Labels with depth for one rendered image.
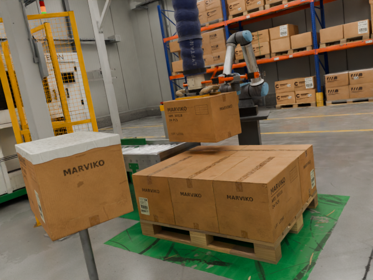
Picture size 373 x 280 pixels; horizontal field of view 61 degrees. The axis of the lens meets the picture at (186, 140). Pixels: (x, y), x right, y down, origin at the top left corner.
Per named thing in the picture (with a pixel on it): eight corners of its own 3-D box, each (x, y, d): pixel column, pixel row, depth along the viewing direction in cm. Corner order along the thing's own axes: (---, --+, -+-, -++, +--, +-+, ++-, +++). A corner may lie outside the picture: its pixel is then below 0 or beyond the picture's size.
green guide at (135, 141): (70, 146, 492) (69, 140, 490) (76, 144, 500) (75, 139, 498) (145, 145, 395) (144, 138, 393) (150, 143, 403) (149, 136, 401)
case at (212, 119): (169, 141, 320) (162, 101, 313) (195, 133, 348) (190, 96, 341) (216, 143, 279) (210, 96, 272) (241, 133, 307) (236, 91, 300)
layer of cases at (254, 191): (140, 219, 274) (131, 174, 267) (203, 180, 351) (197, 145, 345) (273, 243, 201) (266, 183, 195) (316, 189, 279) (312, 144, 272)
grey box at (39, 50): (33, 79, 297) (25, 46, 292) (38, 79, 301) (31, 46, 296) (44, 76, 285) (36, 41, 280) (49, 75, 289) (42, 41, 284)
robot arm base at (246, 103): (237, 106, 380) (237, 98, 378) (253, 105, 376) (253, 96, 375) (237, 108, 361) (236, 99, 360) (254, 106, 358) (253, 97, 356)
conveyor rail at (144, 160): (38, 166, 450) (35, 153, 447) (41, 165, 454) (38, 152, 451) (160, 173, 310) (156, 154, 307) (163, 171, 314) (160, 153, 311)
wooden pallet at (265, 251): (142, 234, 276) (139, 219, 274) (205, 193, 354) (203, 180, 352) (276, 264, 204) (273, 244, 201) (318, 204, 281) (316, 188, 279)
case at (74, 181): (30, 209, 191) (14, 144, 184) (96, 189, 213) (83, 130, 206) (52, 242, 141) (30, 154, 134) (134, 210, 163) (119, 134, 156)
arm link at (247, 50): (256, 93, 368) (238, 29, 334) (271, 91, 357) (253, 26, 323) (251, 99, 359) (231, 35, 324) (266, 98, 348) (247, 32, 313)
